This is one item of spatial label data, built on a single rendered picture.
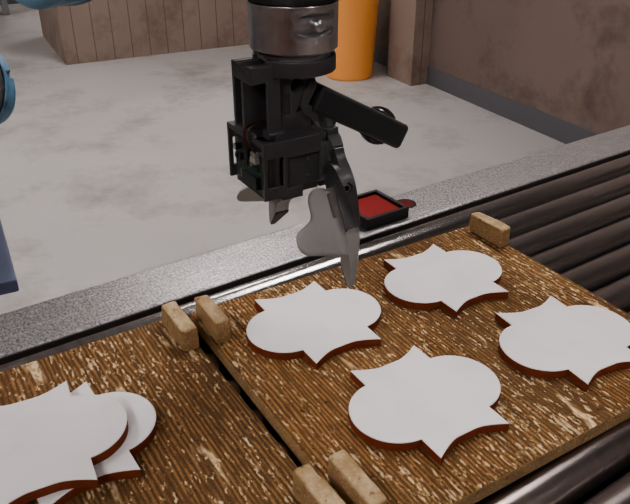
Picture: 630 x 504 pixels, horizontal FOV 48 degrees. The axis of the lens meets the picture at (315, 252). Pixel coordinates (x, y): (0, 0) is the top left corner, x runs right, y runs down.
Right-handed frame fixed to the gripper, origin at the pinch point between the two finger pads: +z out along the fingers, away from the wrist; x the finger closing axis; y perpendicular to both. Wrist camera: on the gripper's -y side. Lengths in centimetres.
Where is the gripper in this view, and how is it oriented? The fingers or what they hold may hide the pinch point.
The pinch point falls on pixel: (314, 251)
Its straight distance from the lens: 70.7
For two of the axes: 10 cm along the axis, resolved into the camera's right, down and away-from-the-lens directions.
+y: -8.5, 2.5, -4.5
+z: 0.0, 8.7, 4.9
